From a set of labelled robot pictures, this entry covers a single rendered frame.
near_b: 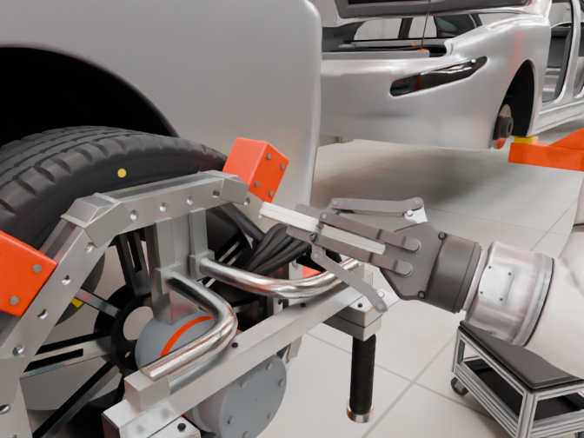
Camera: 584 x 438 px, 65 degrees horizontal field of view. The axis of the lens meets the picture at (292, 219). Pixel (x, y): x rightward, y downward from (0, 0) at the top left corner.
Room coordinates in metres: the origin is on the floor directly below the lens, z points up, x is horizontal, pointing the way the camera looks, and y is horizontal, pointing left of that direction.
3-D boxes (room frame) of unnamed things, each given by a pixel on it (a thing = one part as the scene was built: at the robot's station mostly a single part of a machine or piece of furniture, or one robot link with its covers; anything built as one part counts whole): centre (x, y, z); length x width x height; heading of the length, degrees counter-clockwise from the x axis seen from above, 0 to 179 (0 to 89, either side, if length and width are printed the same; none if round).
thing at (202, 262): (0.62, 0.02, 1.03); 0.19 x 0.18 x 0.11; 49
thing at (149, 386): (0.47, 0.15, 1.03); 0.19 x 0.18 x 0.11; 49
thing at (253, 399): (0.58, 0.13, 0.85); 0.21 x 0.14 x 0.14; 49
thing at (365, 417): (0.60, -0.11, 0.83); 0.04 x 0.04 x 0.16
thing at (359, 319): (0.62, -0.09, 0.93); 0.09 x 0.05 x 0.05; 49
